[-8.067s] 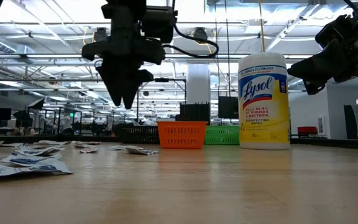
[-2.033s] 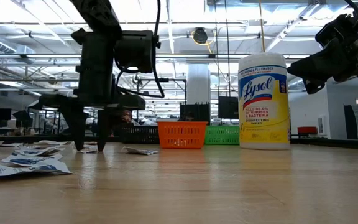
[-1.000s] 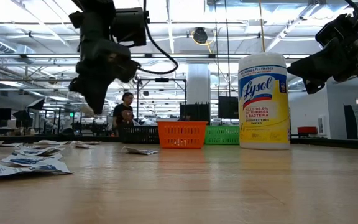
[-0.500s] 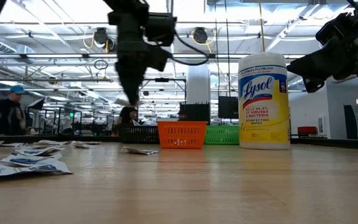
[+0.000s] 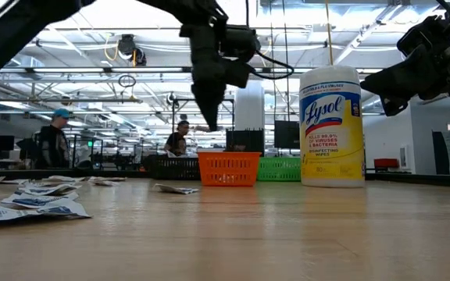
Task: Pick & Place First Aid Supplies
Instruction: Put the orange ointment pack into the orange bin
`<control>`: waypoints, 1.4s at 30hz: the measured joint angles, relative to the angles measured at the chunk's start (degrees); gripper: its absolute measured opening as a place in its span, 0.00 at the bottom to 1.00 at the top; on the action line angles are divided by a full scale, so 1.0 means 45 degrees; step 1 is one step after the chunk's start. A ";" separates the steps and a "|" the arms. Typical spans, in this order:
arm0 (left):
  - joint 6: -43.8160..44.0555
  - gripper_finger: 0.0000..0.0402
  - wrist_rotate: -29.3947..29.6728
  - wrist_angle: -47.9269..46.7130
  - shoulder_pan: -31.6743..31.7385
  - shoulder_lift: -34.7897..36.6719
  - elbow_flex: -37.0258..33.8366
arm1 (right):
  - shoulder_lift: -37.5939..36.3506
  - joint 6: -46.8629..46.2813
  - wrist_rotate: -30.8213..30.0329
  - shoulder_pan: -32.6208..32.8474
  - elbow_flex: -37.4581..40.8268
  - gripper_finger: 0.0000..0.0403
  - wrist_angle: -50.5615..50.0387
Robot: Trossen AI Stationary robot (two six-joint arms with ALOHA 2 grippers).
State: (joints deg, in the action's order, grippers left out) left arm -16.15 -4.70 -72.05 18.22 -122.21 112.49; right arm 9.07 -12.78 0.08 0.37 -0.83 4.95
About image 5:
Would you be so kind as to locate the black plastic basket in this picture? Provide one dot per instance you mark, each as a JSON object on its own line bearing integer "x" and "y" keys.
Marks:
{"x": 174, "y": 168}

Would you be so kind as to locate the small black ceiling reel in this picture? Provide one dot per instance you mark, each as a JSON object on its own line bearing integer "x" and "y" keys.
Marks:
{"x": 171, "y": 98}

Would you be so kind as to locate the Lysol wipes canister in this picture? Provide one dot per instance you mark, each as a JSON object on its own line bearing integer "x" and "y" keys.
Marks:
{"x": 332, "y": 129}

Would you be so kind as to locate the person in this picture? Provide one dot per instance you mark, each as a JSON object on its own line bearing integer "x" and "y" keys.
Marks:
{"x": 53, "y": 144}
{"x": 177, "y": 142}

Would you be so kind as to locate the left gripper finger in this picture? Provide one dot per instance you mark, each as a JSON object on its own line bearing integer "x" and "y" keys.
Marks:
{"x": 217, "y": 101}
{"x": 203, "y": 101}

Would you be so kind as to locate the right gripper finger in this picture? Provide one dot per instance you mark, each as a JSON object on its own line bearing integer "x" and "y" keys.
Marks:
{"x": 393, "y": 105}
{"x": 397, "y": 78}

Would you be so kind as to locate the red box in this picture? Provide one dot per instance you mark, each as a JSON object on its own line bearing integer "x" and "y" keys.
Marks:
{"x": 386, "y": 164}

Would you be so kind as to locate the orange plastic basket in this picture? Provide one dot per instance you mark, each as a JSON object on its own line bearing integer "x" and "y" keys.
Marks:
{"x": 229, "y": 169}

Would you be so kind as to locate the green plastic basket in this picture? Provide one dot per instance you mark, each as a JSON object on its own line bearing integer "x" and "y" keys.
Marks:
{"x": 279, "y": 169}

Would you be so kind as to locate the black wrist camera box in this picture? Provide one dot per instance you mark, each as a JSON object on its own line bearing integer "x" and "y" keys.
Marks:
{"x": 242, "y": 43}

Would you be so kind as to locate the black perforated long box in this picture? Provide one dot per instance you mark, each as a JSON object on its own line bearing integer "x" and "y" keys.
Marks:
{"x": 244, "y": 141}

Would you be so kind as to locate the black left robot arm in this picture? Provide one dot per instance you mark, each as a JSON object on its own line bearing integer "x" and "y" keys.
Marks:
{"x": 6, "y": 35}

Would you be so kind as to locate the black rack frame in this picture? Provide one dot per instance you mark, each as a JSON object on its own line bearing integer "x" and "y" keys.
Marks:
{"x": 173, "y": 129}

